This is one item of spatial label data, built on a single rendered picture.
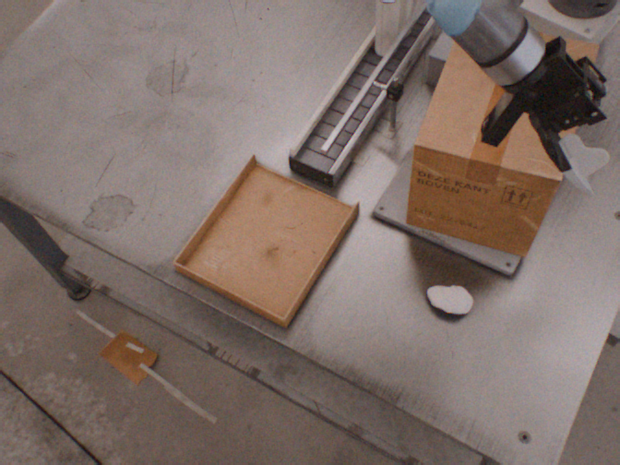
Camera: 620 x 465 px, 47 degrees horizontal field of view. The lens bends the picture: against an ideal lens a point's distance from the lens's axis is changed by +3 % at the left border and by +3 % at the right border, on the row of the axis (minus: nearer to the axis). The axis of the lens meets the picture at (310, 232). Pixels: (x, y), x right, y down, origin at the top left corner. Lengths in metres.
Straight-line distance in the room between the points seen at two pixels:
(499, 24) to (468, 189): 0.43
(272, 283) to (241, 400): 0.86
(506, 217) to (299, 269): 0.41
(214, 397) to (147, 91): 0.97
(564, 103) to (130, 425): 1.66
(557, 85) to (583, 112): 0.05
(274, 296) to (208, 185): 0.31
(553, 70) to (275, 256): 0.69
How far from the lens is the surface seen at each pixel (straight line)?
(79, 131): 1.70
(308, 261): 1.39
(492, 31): 0.89
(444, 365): 1.32
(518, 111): 0.99
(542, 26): 1.71
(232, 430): 2.17
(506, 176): 1.20
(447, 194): 1.28
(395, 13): 1.55
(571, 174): 1.01
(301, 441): 2.13
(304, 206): 1.46
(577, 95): 0.97
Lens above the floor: 2.07
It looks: 61 degrees down
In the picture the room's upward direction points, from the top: 8 degrees counter-clockwise
